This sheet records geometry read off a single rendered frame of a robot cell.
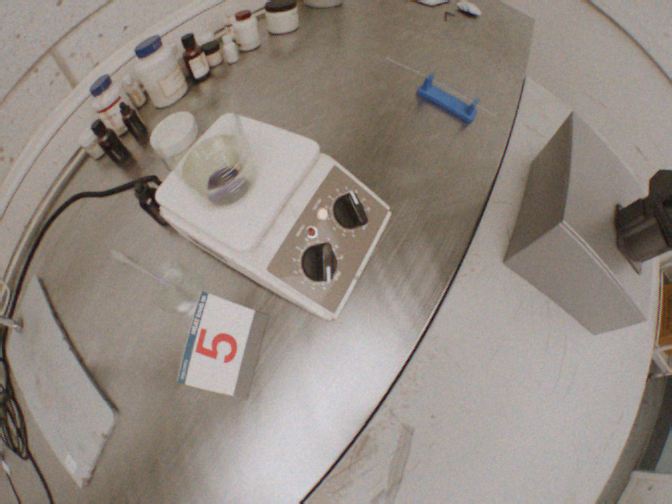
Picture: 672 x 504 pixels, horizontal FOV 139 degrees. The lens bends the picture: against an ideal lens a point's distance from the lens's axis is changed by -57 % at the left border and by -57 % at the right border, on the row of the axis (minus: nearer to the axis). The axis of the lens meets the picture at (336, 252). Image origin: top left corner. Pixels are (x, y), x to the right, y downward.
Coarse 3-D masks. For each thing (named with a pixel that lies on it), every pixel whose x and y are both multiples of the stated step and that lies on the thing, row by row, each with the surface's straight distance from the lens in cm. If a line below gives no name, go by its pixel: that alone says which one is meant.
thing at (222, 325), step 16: (208, 304) 28; (224, 304) 28; (208, 320) 28; (224, 320) 28; (240, 320) 29; (208, 336) 28; (224, 336) 28; (240, 336) 29; (208, 352) 28; (224, 352) 29; (192, 368) 28; (208, 368) 29; (224, 368) 29; (208, 384) 29; (224, 384) 29
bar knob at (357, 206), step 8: (352, 192) 26; (336, 200) 27; (344, 200) 26; (352, 200) 25; (336, 208) 26; (344, 208) 26; (352, 208) 26; (360, 208) 26; (336, 216) 26; (344, 216) 26; (352, 216) 26; (360, 216) 25; (344, 224) 26; (352, 224) 26; (360, 224) 26
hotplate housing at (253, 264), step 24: (312, 168) 27; (312, 192) 26; (168, 216) 29; (288, 216) 25; (192, 240) 31; (216, 240) 25; (264, 240) 24; (240, 264) 24; (264, 264) 24; (288, 288) 24; (312, 312) 27; (336, 312) 26
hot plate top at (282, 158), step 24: (264, 144) 27; (288, 144) 27; (312, 144) 26; (264, 168) 25; (288, 168) 25; (168, 192) 28; (264, 192) 24; (288, 192) 24; (192, 216) 25; (216, 216) 24; (240, 216) 23; (264, 216) 23; (240, 240) 22
